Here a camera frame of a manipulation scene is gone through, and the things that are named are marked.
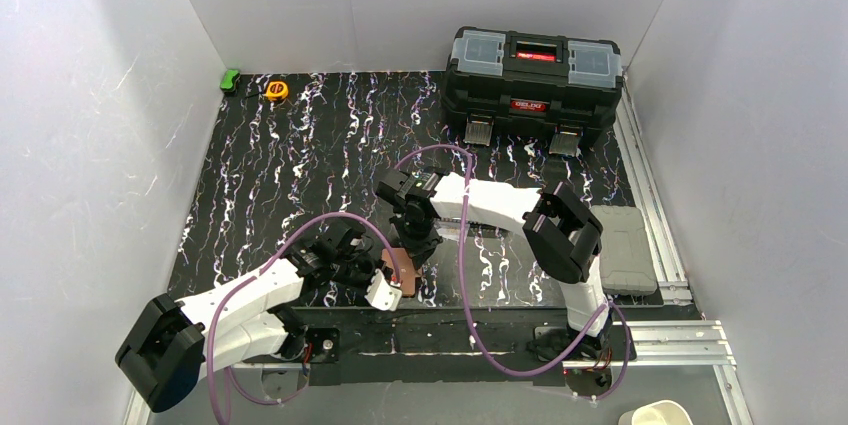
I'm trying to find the brown leather card holder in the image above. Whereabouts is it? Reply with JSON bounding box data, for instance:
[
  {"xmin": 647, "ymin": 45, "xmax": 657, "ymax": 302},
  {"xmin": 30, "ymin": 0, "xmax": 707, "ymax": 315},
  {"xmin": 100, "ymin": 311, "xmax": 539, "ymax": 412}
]
[{"xmin": 381, "ymin": 248, "xmax": 422, "ymax": 298}]

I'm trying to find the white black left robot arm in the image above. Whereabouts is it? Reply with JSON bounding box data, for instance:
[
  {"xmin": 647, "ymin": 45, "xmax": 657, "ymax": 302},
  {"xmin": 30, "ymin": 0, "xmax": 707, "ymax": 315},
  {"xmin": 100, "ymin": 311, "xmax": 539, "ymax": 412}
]
[{"xmin": 115, "ymin": 212, "xmax": 402, "ymax": 413}]

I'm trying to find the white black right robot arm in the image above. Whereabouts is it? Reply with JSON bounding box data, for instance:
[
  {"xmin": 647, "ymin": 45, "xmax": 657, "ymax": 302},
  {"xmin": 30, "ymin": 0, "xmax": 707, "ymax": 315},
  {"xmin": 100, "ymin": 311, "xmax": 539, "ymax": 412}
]
[{"xmin": 375, "ymin": 167, "xmax": 611, "ymax": 359}]

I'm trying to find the white plastic basket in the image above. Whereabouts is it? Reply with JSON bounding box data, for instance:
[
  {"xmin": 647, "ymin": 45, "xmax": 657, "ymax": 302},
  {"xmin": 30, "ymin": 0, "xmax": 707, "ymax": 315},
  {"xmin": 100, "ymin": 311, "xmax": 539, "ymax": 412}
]
[{"xmin": 430, "ymin": 216, "xmax": 511, "ymax": 238}]

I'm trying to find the yellow tape measure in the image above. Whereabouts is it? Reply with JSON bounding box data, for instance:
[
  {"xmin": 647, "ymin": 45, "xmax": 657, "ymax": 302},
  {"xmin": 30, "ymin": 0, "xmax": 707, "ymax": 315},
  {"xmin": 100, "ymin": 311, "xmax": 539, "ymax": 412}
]
[{"xmin": 264, "ymin": 80, "xmax": 289, "ymax": 102}]

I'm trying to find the black red toolbox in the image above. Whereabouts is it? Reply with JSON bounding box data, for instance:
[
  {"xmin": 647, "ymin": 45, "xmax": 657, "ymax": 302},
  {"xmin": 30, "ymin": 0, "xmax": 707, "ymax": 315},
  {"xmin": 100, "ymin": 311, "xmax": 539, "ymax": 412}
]
[{"xmin": 440, "ymin": 26, "xmax": 624, "ymax": 156}]

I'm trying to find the green small device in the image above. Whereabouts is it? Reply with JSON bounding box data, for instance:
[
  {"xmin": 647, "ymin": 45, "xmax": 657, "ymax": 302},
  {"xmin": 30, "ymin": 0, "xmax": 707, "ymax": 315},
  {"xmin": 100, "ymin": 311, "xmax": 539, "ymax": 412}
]
[{"xmin": 219, "ymin": 69, "xmax": 241, "ymax": 95}]

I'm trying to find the white plastic cup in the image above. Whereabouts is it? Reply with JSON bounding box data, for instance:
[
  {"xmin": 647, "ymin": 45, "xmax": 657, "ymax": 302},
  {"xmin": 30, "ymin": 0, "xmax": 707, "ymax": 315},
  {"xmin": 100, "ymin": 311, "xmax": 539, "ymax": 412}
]
[{"xmin": 617, "ymin": 400, "xmax": 693, "ymax": 425}]

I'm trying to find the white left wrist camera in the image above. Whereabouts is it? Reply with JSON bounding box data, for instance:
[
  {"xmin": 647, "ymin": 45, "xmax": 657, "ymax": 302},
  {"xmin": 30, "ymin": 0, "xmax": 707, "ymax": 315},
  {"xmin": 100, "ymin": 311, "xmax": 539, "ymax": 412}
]
[{"xmin": 365, "ymin": 270, "xmax": 402, "ymax": 311}]

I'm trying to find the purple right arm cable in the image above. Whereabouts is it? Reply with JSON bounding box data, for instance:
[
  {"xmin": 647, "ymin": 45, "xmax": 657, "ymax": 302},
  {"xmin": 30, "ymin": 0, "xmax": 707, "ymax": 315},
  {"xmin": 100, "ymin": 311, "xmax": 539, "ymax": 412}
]
[{"xmin": 394, "ymin": 144, "xmax": 634, "ymax": 403}]

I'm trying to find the aluminium frame rail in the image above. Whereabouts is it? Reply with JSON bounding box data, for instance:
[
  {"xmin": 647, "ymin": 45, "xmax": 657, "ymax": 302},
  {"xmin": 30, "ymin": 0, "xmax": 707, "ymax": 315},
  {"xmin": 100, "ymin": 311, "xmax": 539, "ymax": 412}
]
[{"xmin": 125, "ymin": 87, "xmax": 753, "ymax": 425}]

